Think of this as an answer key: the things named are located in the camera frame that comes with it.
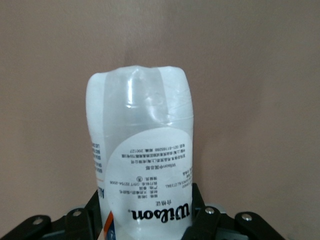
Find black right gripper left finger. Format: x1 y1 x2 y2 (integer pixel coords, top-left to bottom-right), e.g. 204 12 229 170
0 191 105 240

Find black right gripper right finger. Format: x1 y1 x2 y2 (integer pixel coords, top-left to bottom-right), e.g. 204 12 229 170
179 183 288 240

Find clear Wilson tennis ball can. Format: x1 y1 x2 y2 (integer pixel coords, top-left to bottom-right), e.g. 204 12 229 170
85 65 196 240

